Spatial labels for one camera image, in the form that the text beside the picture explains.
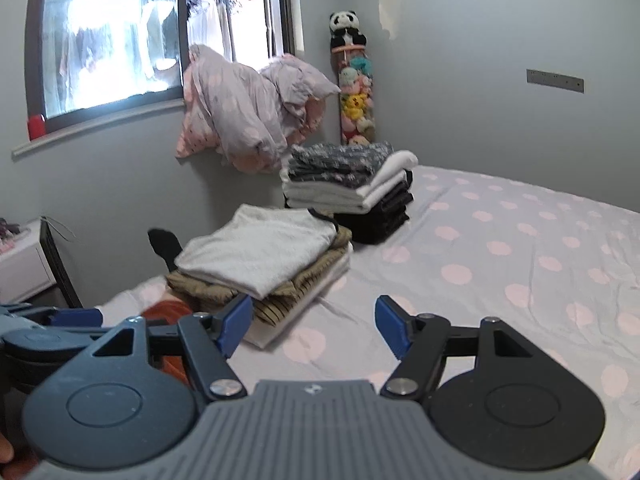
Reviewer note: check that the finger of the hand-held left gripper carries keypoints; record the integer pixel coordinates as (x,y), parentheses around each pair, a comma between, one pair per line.
(75,317)

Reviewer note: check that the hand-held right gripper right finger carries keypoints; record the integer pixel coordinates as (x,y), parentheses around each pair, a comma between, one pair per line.
(391,331)

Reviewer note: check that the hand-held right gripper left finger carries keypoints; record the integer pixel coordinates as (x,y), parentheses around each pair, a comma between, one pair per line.
(235,325)

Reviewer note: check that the stack of folded clothes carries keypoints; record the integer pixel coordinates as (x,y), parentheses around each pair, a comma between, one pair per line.
(380,220)

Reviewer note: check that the person's left hand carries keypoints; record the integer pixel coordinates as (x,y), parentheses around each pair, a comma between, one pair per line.
(10,460)

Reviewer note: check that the folded white garment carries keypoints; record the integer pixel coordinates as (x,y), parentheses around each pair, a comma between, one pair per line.
(280,332)

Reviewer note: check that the folded striped garment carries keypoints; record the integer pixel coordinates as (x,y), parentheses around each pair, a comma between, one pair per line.
(280,310)

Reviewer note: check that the orange cloth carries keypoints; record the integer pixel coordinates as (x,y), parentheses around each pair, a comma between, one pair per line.
(167,310)

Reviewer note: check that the white nightstand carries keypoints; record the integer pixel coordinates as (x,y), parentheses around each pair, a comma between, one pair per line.
(22,270)

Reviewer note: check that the black cloth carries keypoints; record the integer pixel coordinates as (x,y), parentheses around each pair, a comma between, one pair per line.
(165,247)

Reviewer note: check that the polka dot bed sheet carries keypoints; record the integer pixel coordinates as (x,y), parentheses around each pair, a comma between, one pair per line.
(500,260)

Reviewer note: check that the folded white cloth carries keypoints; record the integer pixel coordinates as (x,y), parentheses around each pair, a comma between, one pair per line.
(370,187)

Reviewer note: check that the folded dark floral cloth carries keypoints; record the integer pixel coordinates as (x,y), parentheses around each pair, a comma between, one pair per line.
(340,162)

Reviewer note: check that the red cup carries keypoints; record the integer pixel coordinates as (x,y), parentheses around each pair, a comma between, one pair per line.
(36,127)

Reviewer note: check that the pink polka dot quilt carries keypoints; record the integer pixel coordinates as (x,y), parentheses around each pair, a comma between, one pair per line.
(240,105)

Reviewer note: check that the hanging plush toy organizer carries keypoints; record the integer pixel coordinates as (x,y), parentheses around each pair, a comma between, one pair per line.
(356,100)

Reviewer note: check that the window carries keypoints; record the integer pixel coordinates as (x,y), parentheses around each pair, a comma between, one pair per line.
(110,35)

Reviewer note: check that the hanging white garment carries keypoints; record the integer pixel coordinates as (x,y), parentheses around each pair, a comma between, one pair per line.
(210,30)

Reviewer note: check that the panda plush toy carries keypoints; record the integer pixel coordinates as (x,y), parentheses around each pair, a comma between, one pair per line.
(346,27)

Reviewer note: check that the black metal frame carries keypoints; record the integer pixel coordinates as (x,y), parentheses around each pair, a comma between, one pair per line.
(62,265)

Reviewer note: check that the grey wall socket plate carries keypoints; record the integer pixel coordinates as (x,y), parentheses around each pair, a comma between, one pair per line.
(555,81)

